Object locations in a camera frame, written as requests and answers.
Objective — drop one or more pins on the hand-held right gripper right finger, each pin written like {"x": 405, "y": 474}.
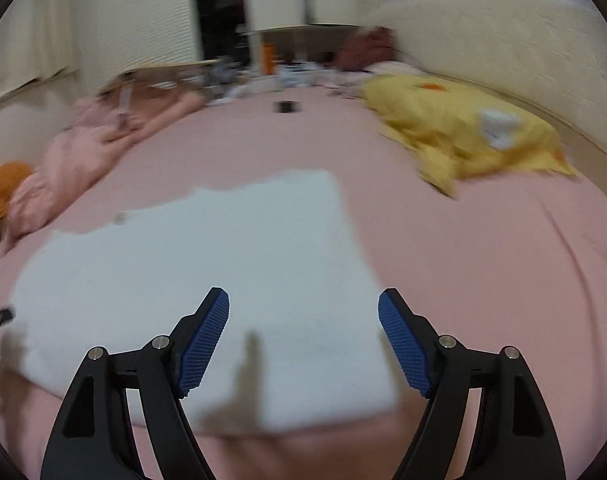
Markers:
{"x": 403, "y": 345}

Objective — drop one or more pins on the orange pumpkin plush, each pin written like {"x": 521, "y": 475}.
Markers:
{"x": 1, "y": 195}

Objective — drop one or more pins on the folding lap table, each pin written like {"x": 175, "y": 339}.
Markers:
{"x": 173, "y": 66}

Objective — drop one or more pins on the yellow printed pillow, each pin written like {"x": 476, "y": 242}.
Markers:
{"x": 448, "y": 125}

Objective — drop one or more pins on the pink floral pillow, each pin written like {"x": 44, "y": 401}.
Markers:
{"x": 391, "y": 68}

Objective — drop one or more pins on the small black box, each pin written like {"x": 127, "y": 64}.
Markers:
{"x": 287, "y": 107}

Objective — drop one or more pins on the white louvred wardrobe door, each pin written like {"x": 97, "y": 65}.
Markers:
{"x": 143, "y": 15}

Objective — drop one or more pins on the orange bottle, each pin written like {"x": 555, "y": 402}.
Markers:
{"x": 268, "y": 57}

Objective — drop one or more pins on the white curtain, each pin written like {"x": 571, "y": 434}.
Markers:
{"x": 23, "y": 40}

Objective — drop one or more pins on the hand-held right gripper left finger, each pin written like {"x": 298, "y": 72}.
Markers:
{"x": 206, "y": 345}

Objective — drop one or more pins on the white knit cardigan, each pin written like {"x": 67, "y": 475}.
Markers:
{"x": 233, "y": 260}

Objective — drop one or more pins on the pink duvet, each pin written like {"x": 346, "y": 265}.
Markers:
{"x": 83, "y": 160}

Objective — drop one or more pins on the maroon bag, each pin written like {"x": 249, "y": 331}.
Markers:
{"x": 363, "y": 47}

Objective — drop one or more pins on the cream tufted headboard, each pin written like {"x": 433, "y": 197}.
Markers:
{"x": 508, "y": 45}

